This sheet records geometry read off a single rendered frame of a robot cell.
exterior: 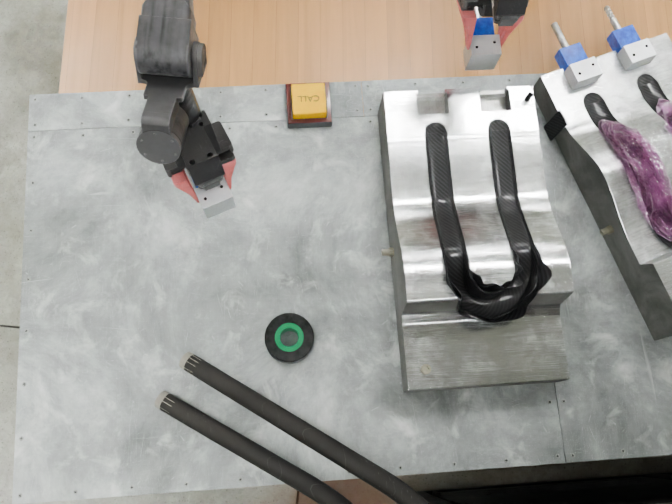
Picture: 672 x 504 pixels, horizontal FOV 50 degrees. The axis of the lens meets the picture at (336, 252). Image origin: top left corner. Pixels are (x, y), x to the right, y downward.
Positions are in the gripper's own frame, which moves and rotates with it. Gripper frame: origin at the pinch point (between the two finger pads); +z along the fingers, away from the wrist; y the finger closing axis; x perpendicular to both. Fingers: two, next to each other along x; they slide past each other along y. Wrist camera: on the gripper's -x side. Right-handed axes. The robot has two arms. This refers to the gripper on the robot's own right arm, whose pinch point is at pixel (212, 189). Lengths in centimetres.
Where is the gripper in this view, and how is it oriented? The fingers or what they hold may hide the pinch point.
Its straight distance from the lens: 112.8
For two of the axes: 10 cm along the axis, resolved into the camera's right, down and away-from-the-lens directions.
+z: 1.7, 6.4, 7.5
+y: 9.0, -4.0, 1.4
